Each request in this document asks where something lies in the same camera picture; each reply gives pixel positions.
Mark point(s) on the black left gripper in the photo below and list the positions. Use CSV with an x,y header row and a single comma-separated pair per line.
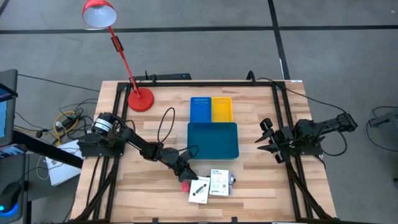
x,y
178,160

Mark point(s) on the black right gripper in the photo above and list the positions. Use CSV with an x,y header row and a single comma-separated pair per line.
x,y
284,140

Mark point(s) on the small pink block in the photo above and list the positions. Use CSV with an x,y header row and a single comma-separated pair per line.
x,y
185,186

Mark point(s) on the white instruction cards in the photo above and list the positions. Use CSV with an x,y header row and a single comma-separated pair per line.
x,y
199,191

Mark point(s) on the white box with text print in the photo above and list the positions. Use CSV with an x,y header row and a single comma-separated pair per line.
x,y
219,182

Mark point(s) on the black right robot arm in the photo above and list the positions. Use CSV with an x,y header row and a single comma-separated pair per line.
x,y
329,124

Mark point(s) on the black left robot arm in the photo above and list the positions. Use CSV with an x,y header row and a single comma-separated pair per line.
x,y
140,144

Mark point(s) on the large teal plastic bin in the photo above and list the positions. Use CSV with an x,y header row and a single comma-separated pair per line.
x,y
213,141

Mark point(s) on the small yellow plastic bin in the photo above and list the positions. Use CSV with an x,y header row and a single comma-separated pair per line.
x,y
222,109

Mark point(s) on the small blue plastic bin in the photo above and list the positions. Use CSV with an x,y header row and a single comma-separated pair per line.
x,y
200,110

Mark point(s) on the black power strip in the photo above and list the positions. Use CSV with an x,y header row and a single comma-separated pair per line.
x,y
168,76

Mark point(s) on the white cardboard box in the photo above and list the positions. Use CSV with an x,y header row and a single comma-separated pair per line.
x,y
62,168

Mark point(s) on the black computer mouse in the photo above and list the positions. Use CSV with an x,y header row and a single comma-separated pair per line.
x,y
10,196

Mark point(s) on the red desk lamp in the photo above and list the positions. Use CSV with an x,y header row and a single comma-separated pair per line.
x,y
99,14

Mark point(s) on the computer monitor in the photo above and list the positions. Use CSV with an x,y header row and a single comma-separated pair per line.
x,y
6,109

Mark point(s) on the black metal table frame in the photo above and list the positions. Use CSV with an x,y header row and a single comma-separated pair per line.
x,y
202,84

